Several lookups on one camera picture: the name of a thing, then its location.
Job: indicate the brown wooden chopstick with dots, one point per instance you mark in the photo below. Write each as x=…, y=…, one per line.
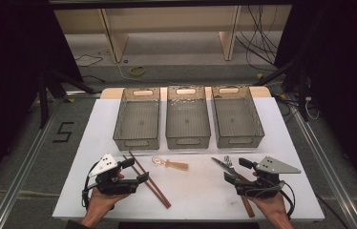
x=160, y=194
x=154, y=192

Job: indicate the black curtain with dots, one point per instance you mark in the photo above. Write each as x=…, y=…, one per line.
x=342, y=79
x=8, y=79

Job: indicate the person's right hand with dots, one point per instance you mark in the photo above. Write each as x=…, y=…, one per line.
x=272, y=206

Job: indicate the smoky clear plastic bin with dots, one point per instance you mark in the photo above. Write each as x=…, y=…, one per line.
x=138, y=120
x=235, y=119
x=187, y=119

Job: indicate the aluminium floor rail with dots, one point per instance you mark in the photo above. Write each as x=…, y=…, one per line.
x=326, y=162
x=24, y=168

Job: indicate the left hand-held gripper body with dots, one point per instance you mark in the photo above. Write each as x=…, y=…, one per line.
x=113, y=186

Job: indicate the black metal stand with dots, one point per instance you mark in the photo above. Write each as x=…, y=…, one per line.
x=302, y=95
x=43, y=101

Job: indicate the light wooden shelf unit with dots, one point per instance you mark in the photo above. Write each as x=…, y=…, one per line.
x=173, y=19

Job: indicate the person's left hand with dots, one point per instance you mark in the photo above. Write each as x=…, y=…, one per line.
x=103, y=203

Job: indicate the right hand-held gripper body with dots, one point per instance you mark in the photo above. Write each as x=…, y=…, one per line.
x=262, y=187

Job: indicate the yellow tape roll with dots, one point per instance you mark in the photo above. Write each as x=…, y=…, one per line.
x=137, y=70

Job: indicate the white table cover sheet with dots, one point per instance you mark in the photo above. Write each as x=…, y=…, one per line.
x=199, y=191

